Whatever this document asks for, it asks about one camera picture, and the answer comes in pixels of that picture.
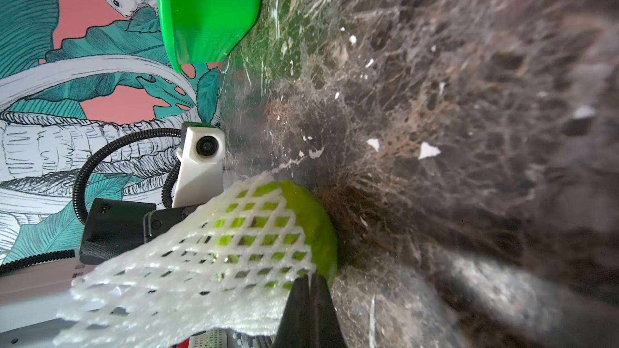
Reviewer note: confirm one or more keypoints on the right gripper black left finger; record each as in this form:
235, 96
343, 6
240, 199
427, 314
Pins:
294, 328

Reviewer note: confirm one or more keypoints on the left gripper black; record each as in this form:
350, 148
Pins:
114, 227

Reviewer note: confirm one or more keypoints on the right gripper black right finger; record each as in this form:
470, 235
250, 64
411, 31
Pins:
324, 325

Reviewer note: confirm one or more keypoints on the green custard apple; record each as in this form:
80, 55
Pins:
267, 233

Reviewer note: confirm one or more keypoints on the bright green plastic basket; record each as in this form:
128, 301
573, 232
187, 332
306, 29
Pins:
204, 31

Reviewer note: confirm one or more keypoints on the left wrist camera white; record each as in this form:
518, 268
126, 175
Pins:
201, 158

